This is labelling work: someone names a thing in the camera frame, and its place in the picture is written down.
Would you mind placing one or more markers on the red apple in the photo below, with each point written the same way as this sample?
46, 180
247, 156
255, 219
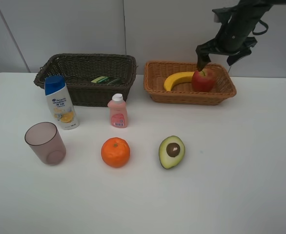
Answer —
203, 81

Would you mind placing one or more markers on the avocado half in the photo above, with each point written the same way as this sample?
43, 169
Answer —
171, 152

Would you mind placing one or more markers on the yellow banana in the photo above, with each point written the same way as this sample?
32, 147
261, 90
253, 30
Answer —
177, 78

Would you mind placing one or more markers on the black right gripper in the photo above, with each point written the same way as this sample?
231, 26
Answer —
232, 40

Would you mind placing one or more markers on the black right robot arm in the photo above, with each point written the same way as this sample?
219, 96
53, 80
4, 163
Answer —
251, 12

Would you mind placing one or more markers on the dark brown wicker basket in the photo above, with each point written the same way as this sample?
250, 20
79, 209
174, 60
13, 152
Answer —
79, 70

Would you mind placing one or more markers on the translucent purple plastic cup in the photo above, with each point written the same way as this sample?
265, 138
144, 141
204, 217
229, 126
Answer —
45, 141

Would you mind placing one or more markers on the black bottle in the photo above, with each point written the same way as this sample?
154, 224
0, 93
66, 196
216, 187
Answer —
104, 80

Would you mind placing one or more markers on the orange mandarin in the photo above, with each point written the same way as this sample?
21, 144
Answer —
115, 152

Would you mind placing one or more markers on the tan wicker basket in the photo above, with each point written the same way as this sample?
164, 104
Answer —
156, 72

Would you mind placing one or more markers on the white blue shampoo bottle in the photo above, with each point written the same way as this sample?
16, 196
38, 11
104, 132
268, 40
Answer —
60, 103

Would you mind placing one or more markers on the pink lotion bottle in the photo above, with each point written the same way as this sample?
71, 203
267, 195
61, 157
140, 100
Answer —
118, 112

